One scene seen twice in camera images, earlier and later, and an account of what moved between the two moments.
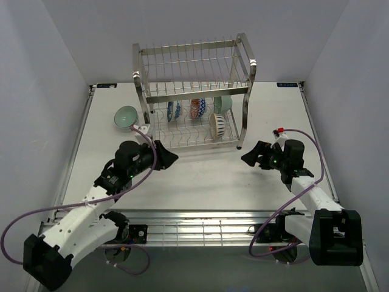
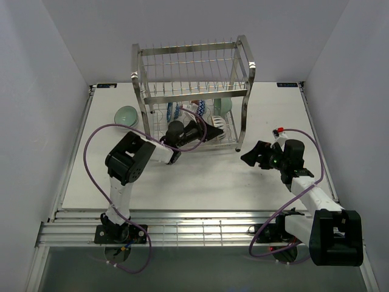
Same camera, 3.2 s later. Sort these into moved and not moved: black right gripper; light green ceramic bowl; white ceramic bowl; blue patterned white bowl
Moved: white ceramic bowl
Not moved: blue patterned white bowl; black right gripper; light green ceramic bowl
